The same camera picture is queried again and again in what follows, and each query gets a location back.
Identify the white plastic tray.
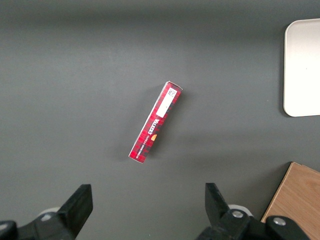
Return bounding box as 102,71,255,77
283,18,320,118

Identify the red tartan shortbread box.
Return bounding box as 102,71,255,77
128,80,184,165

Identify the wooden board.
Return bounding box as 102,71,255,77
260,161,320,240

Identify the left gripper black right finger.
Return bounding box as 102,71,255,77
197,182,311,240

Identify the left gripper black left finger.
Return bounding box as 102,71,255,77
0,184,94,240

